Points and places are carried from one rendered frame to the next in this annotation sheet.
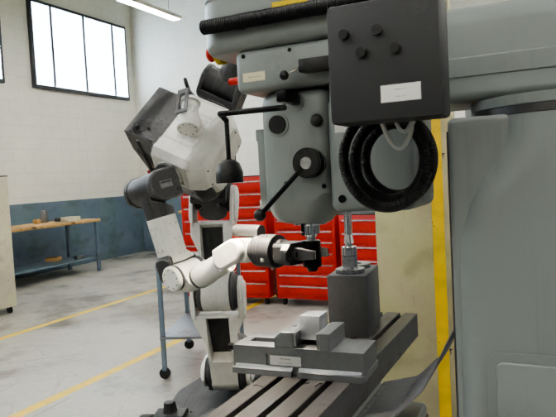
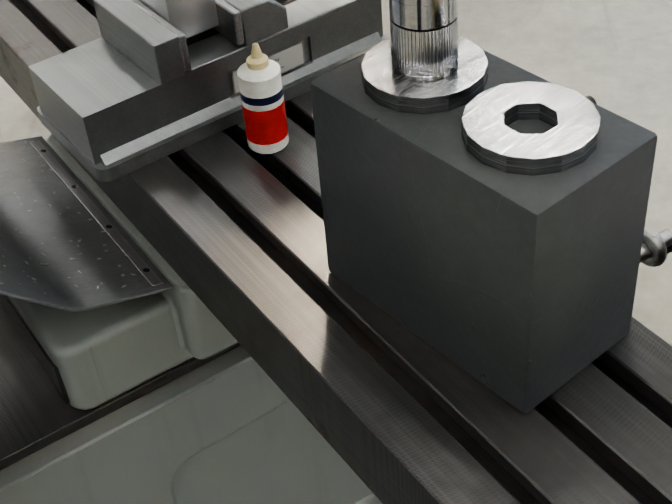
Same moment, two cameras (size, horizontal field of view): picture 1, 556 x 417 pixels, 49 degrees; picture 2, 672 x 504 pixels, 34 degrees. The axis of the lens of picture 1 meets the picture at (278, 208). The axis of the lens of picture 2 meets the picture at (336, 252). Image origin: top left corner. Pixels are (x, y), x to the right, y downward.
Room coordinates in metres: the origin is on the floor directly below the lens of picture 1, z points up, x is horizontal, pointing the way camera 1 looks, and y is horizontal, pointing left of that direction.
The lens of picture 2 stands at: (2.17, -0.82, 1.55)
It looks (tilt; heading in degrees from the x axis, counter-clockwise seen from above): 41 degrees down; 124
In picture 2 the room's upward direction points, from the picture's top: 5 degrees counter-clockwise
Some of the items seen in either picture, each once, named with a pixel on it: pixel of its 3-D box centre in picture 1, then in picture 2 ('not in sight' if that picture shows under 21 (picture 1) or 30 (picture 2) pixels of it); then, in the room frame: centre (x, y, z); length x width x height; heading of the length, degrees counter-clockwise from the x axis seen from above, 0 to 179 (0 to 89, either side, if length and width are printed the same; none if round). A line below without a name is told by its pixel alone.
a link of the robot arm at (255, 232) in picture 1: (253, 245); not in sight; (1.66, 0.07, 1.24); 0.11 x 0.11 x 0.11; 50
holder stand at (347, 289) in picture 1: (354, 297); (474, 203); (1.90, -0.23, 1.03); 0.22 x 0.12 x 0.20; 161
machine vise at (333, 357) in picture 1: (304, 347); (211, 38); (1.53, -0.05, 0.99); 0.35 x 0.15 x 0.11; 67
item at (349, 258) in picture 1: (349, 258); (424, 27); (1.85, -0.21, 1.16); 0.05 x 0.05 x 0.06
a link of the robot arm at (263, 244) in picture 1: (284, 252); not in sight; (1.58, -0.01, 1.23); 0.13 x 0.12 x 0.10; 140
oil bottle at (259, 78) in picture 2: not in sight; (262, 95); (1.63, -0.11, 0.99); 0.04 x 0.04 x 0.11
